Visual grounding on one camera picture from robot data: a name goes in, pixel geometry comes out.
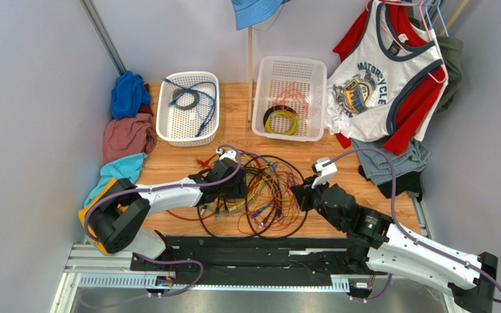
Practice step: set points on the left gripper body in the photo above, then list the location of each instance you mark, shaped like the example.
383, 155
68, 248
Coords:
235, 188

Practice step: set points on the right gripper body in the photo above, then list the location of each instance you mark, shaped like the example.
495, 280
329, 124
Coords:
308, 196

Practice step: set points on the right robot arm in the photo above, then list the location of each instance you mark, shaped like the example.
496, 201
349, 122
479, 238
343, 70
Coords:
378, 244

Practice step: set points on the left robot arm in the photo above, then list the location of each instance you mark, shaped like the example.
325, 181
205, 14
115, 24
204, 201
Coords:
113, 220

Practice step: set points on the left white basket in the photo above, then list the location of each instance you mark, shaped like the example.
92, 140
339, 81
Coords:
188, 109

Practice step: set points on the white basket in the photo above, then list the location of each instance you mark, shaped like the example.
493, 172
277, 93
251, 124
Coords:
290, 99
188, 109

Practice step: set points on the right white basket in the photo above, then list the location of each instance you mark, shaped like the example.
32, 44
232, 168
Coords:
290, 99

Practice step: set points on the black garment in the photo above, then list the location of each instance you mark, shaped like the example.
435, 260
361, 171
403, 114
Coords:
409, 182

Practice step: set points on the white motorcycle tank top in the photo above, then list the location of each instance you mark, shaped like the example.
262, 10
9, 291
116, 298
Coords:
390, 78

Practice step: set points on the folded blue jeans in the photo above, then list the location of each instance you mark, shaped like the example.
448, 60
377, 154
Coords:
415, 158

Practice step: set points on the teal cloth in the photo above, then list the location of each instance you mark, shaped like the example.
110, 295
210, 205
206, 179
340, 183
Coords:
129, 167

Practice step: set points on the pink cloth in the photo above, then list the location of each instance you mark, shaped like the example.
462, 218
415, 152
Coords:
129, 136

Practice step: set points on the blue cloth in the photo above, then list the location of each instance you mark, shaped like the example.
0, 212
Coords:
128, 95

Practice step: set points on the blue bucket hat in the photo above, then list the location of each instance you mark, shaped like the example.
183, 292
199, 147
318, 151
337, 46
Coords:
251, 12

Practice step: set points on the green garment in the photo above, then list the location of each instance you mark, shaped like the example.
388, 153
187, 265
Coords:
451, 50

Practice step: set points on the aluminium corner profile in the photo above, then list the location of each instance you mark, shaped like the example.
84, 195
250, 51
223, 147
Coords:
103, 34

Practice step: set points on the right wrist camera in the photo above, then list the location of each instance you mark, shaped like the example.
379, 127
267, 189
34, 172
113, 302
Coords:
324, 170

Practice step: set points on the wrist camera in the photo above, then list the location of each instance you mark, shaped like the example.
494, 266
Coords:
324, 170
228, 154

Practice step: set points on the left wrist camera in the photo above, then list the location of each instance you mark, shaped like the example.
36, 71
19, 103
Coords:
228, 154

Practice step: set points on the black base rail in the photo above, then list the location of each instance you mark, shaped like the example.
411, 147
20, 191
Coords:
255, 262

